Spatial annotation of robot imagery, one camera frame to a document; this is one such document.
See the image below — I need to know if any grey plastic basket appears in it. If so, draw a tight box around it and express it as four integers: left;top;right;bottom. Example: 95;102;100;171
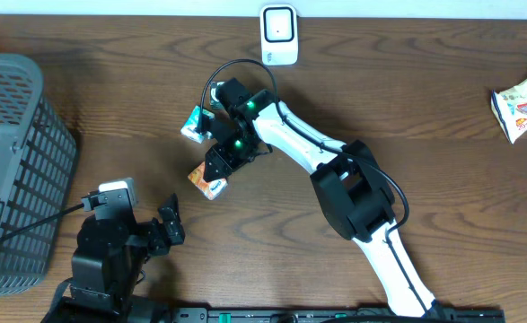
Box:
0;54;79;296

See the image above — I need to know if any orange small carton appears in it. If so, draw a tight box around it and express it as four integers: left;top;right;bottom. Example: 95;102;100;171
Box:
188;162;228;200

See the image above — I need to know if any black right camera cable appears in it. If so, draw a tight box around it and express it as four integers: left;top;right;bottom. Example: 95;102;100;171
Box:
198;58;435;318

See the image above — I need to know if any white snack bag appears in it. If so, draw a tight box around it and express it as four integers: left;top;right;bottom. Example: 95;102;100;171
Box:
491;78;527;144

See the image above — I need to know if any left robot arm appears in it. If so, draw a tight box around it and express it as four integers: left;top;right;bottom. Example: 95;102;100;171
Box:
43;189;185;323

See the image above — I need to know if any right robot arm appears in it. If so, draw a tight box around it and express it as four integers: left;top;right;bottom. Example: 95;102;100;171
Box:
203;78;444;319

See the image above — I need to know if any teal small carton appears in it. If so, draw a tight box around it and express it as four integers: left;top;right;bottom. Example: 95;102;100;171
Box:
180;106;213;144

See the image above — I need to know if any black left camera cable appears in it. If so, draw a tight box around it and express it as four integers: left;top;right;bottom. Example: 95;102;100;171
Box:
0;202;87;259

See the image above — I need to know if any black camera cable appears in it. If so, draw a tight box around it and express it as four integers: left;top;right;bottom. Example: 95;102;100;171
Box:
0;202;87;259
198;58;435;318

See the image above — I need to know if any dark green round-logo box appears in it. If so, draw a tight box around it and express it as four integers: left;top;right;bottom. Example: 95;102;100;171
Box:
209;82;224;109

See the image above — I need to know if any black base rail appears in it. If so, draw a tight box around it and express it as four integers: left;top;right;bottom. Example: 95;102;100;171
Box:
171;308;506;323

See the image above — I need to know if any white barcode scanner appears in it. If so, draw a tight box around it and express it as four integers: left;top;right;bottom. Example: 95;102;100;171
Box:
259;4;299;65

